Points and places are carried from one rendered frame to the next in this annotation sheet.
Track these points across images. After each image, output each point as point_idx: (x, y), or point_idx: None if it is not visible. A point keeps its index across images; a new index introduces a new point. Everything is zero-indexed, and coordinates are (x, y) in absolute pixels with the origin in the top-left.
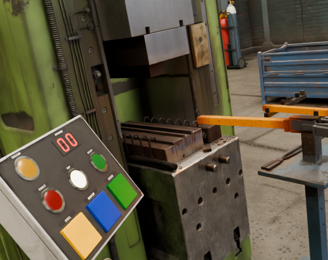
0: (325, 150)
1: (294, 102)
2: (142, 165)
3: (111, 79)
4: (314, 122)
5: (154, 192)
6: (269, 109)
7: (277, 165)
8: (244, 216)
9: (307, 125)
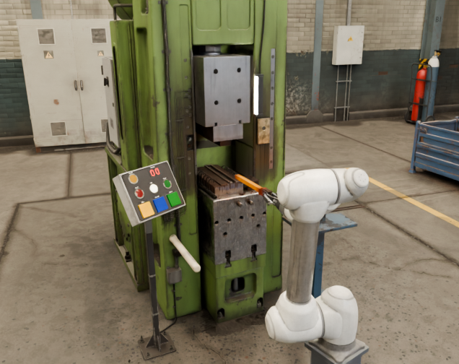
0: (333, 217)
1: None
2: (205, 192)
3: None
4: (266, 193)
5: (207, 209)
6: None
7: None
8: (262, 240)
9: (264, 193)
